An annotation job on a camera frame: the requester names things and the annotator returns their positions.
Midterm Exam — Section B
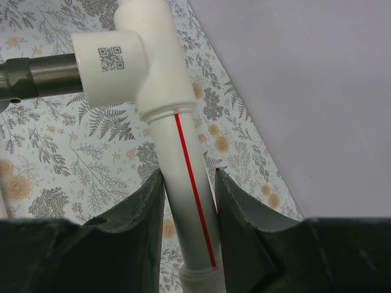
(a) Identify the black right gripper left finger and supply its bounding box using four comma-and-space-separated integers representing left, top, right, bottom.
39, 170, 164, 292

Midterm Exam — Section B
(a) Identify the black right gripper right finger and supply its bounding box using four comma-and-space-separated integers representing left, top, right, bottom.
215, 169, 309, 292

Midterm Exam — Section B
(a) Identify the white pipe frame red stripe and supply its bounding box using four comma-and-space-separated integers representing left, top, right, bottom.
0, 0, 227, 293

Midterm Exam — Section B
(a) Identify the floral patterned table mat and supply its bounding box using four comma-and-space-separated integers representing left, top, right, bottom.
1, 1, 302, 224

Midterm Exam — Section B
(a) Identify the dark grey lever faucet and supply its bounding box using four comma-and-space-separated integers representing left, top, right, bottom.
1, 53, 83, 112

